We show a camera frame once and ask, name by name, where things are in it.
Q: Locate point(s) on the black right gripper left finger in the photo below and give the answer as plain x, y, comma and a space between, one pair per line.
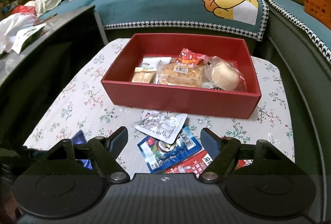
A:
105, 152

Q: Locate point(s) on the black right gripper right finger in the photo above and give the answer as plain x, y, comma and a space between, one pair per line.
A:
223, 152

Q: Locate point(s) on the round cake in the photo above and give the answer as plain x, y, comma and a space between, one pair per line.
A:
224, 75

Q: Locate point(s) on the gold foil snack packet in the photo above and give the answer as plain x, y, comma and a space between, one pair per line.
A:
144, 75

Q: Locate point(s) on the blue foil snack packet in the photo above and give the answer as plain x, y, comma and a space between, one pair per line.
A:
81, 154

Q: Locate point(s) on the red crown snack packet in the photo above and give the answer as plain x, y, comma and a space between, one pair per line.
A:
195, 164

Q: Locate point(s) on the floral tablecloth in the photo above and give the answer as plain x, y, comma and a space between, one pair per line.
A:
83, 105

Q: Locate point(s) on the blue seaweed snack packet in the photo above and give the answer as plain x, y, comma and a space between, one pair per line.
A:
159, 155

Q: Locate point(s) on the white printed snack pouch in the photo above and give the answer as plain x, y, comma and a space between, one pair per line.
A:
164, 126

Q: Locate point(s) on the red cardboard box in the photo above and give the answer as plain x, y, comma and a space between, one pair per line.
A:
207, 100

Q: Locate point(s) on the bread snack red-top wrapper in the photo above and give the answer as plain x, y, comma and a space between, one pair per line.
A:
186, 70

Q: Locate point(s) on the white packet in box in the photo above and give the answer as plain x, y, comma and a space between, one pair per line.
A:
151, 62

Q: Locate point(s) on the white green paper packet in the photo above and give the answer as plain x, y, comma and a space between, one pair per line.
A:
27, 36

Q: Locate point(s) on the teal lion sofa cover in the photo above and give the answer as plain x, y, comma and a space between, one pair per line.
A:
249, 19

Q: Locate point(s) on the white plastic bag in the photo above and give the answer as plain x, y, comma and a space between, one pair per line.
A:
21, 17

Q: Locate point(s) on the orange plastic basket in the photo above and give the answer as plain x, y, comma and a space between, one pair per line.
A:
319, 9

